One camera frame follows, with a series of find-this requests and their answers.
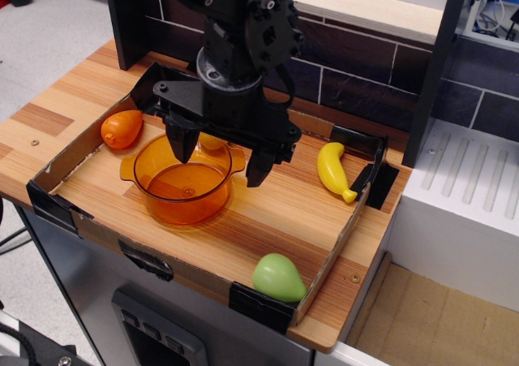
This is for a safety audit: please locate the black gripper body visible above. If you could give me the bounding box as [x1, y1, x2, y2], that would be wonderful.
[153, 80, 301, 164]

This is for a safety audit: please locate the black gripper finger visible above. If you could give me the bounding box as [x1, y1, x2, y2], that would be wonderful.
[164, 116, 201, 164]
[246, 149, 273, 187]

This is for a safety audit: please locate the orange plastic toy carrot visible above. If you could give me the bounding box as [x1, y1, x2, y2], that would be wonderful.
[101, 110, 143, 149]

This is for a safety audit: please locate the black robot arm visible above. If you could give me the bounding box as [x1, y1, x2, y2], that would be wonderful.
[153, 0, 303, 187]

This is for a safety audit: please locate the transparent orange plastic pot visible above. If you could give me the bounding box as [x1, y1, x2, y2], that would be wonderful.
[120, 135, 245, 226]

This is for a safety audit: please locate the cardboard fence with black tape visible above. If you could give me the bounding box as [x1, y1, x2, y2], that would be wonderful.
[25, 61, 401, 335]

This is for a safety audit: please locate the yellow toy lemon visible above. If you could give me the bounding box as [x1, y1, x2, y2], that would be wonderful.
[198, 132, 225, 152]

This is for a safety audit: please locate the yellow toy banana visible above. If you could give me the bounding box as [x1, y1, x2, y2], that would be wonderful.
[317, 142, 358, 204]

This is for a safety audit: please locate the green toy pear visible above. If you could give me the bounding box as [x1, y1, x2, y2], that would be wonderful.
[251, 253, 307, 303]

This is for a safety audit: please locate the white toy sink drainboard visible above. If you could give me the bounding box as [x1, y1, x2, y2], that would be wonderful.
[388, 120, 518, 310]

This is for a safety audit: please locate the grey toy oven front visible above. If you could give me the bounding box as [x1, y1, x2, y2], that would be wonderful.
[112, 290, 208, 366]

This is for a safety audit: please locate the dark grey vertical post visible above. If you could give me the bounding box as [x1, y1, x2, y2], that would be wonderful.
[402, 0, 465, 168]

